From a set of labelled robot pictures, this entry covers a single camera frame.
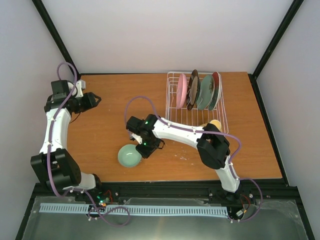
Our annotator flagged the mint green bowl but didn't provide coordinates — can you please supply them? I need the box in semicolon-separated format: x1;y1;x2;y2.
117;144;142;168

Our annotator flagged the pink plate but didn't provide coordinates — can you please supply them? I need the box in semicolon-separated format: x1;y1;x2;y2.
176;73;188;109

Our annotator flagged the black rimmed beige plate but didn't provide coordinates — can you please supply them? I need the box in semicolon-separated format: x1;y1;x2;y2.
186;69;201;111

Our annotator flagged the yellow mug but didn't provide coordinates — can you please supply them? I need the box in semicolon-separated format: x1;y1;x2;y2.
200;119;222;132

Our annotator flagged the mint plate with flower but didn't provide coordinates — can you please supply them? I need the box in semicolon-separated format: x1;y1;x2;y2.
196;75;215;111

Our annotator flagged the red teal flower plate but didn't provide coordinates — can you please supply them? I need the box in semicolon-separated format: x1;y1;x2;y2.
208;71;222;111

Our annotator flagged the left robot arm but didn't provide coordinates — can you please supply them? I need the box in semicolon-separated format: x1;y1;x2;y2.
30;80;104;202

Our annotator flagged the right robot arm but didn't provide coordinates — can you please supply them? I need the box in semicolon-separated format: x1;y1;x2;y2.
125;114;240;194

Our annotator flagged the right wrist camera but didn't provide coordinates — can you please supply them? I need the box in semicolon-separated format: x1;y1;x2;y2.
128;131;143;145

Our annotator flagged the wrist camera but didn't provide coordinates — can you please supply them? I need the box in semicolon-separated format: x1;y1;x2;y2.
72;79;86;98
128;131;143;145

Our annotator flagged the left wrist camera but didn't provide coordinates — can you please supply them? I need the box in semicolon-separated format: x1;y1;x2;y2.
72;79;86;98

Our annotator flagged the white wire dish rack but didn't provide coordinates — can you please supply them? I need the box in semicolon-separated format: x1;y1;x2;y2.
165;71;229;134

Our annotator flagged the light blue cable duct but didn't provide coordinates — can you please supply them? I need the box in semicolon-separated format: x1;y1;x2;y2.
39;203;228;218

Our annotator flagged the left black frame post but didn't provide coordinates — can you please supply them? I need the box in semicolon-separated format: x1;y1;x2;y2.
31;0;79;74

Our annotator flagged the black frame post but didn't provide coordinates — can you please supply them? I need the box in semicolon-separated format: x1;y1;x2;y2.
31;0;79;74
252;0;305;76

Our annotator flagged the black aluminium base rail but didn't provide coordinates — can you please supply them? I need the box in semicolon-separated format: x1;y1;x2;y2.
32;181;308;208

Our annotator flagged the right black frame post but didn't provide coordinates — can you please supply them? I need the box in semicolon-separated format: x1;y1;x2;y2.
252;0;305;76

